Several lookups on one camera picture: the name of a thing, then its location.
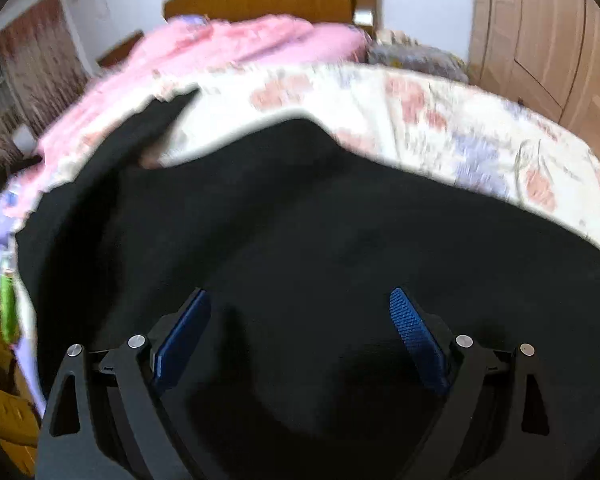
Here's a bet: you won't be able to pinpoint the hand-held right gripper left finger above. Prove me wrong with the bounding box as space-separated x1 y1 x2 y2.
36 287 212 480

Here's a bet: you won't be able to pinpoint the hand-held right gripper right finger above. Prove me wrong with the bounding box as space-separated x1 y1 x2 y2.
389 287 588 480

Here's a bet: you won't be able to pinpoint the black pants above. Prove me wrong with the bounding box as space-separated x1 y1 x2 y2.
16 89 600 480

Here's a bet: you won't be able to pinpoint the green plastic item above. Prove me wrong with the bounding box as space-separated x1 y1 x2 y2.
0 270 20 343

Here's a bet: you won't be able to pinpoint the floral bed sheet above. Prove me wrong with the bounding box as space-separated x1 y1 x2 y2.
10 62 600 418

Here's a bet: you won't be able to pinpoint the grey floral pillow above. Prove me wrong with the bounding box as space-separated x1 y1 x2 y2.
367 30 470 83

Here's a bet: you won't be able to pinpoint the pink floral quilt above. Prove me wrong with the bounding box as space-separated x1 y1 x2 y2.
0 14 371 261

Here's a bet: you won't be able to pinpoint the brown patterned curtain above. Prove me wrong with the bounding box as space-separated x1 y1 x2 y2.
0 0 93 181

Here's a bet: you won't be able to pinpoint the light wooden wardrobe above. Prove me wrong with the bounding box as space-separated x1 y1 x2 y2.
467 0 600 153

